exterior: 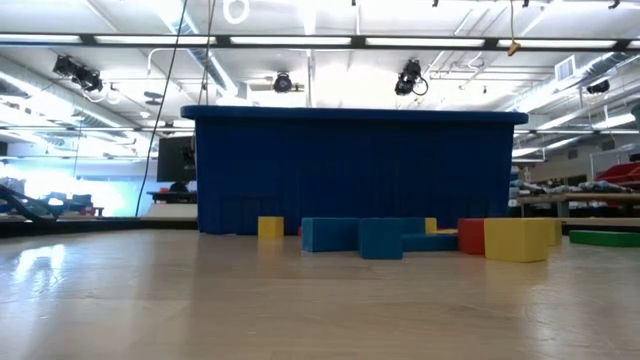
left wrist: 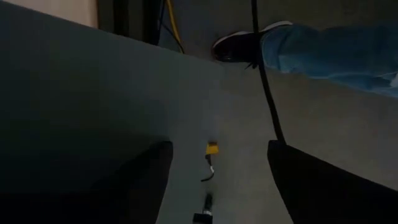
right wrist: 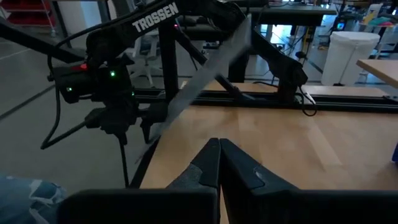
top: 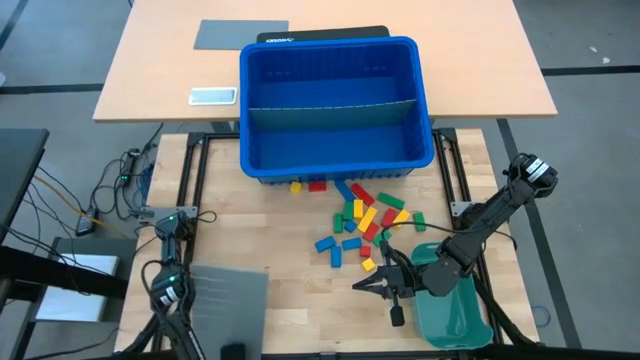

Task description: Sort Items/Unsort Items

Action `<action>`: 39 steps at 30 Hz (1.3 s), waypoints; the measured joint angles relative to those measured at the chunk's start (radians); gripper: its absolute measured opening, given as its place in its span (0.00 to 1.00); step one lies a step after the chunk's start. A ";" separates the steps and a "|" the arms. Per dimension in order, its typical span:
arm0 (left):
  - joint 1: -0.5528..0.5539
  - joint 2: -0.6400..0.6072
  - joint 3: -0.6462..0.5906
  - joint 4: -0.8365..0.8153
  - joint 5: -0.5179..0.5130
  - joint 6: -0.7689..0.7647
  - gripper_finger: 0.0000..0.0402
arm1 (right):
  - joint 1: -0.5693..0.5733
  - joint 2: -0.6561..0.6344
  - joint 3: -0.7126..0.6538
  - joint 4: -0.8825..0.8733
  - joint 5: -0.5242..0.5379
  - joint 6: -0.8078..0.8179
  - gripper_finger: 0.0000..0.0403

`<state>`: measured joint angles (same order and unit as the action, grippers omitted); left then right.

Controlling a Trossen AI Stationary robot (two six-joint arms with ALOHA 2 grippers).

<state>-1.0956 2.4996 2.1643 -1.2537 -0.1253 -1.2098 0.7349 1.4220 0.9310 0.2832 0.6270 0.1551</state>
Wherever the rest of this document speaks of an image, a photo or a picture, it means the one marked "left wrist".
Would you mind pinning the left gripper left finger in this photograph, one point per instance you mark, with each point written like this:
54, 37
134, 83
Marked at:
140, 193

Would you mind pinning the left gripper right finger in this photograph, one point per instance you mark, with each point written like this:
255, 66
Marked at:
326, 196

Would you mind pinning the black cylindrical plug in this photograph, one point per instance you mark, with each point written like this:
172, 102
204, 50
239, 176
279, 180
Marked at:
206, 202

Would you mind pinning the yellow connector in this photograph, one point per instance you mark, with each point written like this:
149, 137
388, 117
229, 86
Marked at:
212, 148

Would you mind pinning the black pole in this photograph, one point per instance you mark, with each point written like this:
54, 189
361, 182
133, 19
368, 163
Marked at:
267, 90

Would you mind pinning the person's leg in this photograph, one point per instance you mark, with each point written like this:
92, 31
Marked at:
326, 53

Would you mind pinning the person's shoe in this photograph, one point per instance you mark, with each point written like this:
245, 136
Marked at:
239, 46

